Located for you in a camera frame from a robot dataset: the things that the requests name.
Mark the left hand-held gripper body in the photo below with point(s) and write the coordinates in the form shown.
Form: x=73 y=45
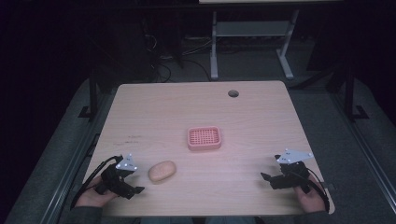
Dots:
x=113 y=180

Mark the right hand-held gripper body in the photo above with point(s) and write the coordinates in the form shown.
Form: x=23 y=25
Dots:
x=292 y=174

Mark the pink soap dish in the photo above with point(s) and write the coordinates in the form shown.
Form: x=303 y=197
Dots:
x=204 y=138

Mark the person's left hand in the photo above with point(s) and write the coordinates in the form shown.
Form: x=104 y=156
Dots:
x=91 y=196

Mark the person's right hand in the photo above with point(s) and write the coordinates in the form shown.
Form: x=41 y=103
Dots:
x=308 y=199

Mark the black metal stand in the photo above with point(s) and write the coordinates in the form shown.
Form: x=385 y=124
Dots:
x=92 y=93
x=350 y=93

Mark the white metal table frame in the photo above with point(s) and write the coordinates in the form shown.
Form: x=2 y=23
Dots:
x=214 y=46

